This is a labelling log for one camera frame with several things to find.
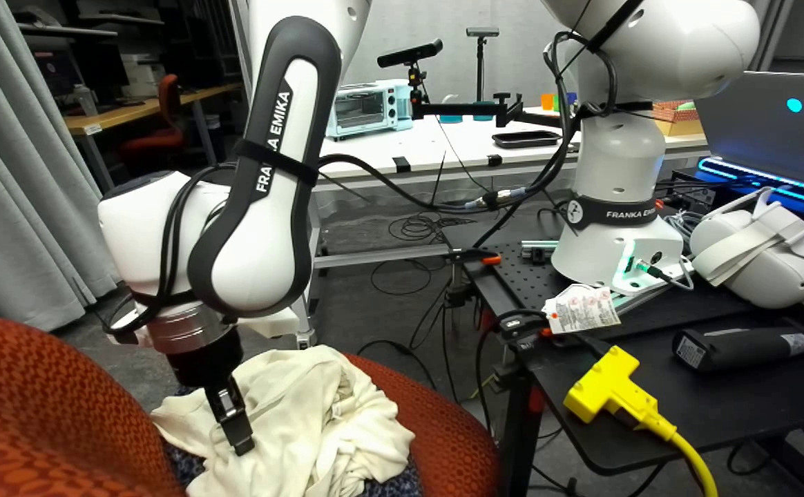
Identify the teal toy oven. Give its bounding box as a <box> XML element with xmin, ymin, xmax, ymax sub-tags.
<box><xmin>327</xmin><ymin>78</ymin><xmax>415</xmax><ymax>143</ymax></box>

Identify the white curtain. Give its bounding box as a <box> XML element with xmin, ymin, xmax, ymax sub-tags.
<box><xmin>227</xmin><ymin>0</ymin><xmax>601</xmax><ymax>161</ymax></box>

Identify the laptop with blue glow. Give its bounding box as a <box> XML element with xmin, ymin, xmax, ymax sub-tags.
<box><xmin>693</xmin><ymin>70</ymin><xmax>804</xmax><ymax>232</ymax></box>

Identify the black stand pole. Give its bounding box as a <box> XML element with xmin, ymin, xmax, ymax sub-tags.
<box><xmin>463</xmin><ymin>26</ymin><xmax>503</xmax><ymax>106</ymax></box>

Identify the yellow extension cord plug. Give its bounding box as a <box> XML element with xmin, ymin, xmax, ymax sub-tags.
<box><xmin>560</xmin><ymin>344</ymin><xmax>720</xmax><ymax>497</ymax></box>

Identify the black red table clamp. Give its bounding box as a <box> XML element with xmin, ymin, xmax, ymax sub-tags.
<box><xmin>494</xmin><ymin>310</ymin><xmax>552</xmax><ymax>355</ymax></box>

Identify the dark storage shelf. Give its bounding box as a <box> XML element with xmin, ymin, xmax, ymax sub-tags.
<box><xmin>9</xmin><ymin>0</ymin><xmax>168</xmax><ymax>114</ymax></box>

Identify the grey curtain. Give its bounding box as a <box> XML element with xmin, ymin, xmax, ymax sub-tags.
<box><xmin>0</xmin><ymin>0</ymin><xmax>144</xmax><ymax>334</ymax></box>

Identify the white table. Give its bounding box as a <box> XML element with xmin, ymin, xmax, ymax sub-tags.
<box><xmin>270</xmin><ymin>114</ymin><xmax>712</xmax><ymax>352</ymax></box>

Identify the wooden desk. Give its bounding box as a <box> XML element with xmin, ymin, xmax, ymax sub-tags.
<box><xmin>61</xmin><ymin>81</ymin><xmax>244</xmax><ymax>197</ymax></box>

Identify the red office chair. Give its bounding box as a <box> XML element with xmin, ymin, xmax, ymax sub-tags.
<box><xmin>121</xmin><ymin>73</ymin><xmax>222</xmax><ymax>188</ymax></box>

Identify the black floor cable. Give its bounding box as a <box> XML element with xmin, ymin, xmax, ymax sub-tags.
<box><xmin>367</xmin><ymin>212</ymin><xmax>444</xmax><ymax>299</ymax></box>

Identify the orange upholstered chair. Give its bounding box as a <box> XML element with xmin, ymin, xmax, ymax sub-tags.
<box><xmin>0</xmin><ymin>313</ymin><xmax>503</xmax><ymax>497</ymax></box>

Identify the white packet red print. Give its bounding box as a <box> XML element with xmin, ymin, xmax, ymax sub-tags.
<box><xmin>541</xmin><ymin>281</ymin><xmax>624</xmax><ymax>337</ymax></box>

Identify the black electronics box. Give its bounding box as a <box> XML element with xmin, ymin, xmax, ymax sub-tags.
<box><xmin>662</xmin><ymin>172</ymin><xmax>717</xmax><ymax>217</ymax></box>

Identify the orange wooden box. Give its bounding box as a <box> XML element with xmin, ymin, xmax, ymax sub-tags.
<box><xmin>647</xmin><ymin>98</ymin><xmax>705</xmax><ymax>143</ymax></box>

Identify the black robot table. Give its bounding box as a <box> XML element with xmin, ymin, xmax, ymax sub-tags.
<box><xmin>466</xmin><ymin>234</ymin><xmax>804</xmax><ymax>497</ymax></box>

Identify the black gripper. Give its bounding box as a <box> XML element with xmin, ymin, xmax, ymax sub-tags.
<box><xmin>146</xmin><ymin>310</ymin><xmax>259</xmax><ymax>458</ymax></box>

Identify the small black tripod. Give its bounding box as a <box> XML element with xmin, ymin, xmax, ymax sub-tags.
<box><xmin>407</xmin><ymin>65</ymin><xmax>434</xmax><ymax>123</ymax></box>

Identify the black handheld device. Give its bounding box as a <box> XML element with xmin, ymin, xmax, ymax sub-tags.
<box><xmin>671</xmin><ymin>323</ymin><xmax>804</xmax><ymax>374</ymax></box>

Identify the white VR headset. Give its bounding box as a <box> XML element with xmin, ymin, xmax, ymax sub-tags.
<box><xmin>687</xmin><ymin>188</ymin><xmax>804</xmax><ymax>313</ymax></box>

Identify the white blanket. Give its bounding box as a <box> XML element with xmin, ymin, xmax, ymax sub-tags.
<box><xmin>150</xmin><ymin>344</ymin><xmax>416</xmax><ymax>497</ymax></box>

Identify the black camera bar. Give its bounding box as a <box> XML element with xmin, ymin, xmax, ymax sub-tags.
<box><xmin>376</xmin><ymin>40</ymin><xmax>444</xmax><ymax>73</ymax></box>

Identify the black flat phone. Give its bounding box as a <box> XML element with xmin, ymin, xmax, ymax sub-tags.
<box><xmin>490</xmin><ymin>131</ymin><xmax>563</xmax><ymax>152</ymax></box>

